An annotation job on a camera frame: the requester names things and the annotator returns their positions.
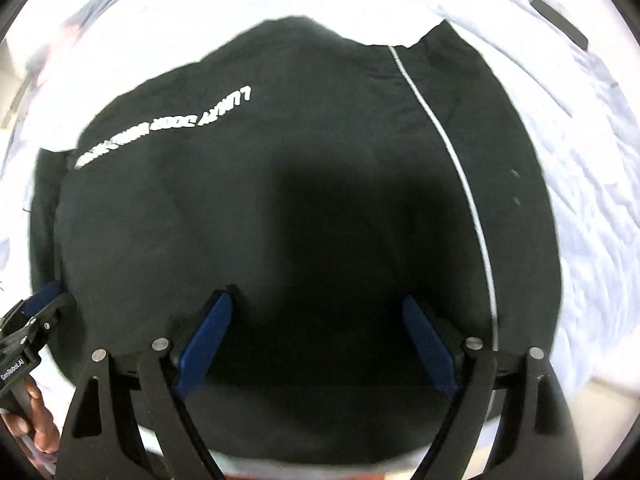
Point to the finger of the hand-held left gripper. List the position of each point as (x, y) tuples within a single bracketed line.
[(45, 294)]

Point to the dark flat bar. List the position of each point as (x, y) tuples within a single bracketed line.
[(560, 22)]

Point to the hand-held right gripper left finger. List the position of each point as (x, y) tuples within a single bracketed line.
[(207, 340)]

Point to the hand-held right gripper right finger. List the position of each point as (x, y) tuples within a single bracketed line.
[(431, 345)]

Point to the white bed sheet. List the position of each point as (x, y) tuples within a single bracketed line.
[(575, 110)]

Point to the black garment with white stripe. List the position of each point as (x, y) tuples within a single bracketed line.
[(280, 160)]

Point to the person's left hand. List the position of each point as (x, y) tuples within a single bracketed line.
[(44, 420)]

